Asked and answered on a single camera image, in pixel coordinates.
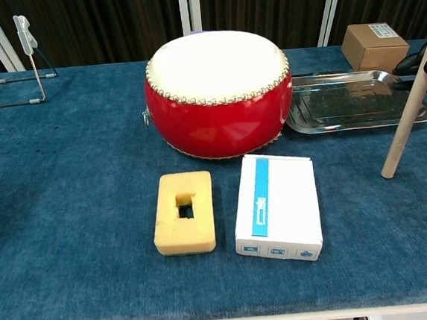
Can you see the wooden drumstick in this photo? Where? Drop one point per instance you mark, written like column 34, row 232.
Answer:
column 407, row 113

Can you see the red drum with white skin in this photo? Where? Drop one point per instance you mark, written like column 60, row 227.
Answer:
column 217, row 118

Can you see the white box with blue stripe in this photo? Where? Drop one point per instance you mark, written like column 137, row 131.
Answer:
column 292, row 205

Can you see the rectangular metal tray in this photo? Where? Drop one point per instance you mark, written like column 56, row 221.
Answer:
column 343, row 103

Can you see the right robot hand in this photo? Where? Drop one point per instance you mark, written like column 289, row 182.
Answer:
column 407, row 64

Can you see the blue fabric table mat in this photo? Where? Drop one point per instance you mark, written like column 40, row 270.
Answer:
column 68, row 161

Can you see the yellow sponge with rectangular hole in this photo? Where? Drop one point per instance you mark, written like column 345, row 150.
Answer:
column 171, row 231

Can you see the small brown cardboard box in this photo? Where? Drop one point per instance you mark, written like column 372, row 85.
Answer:
column 370, row 47

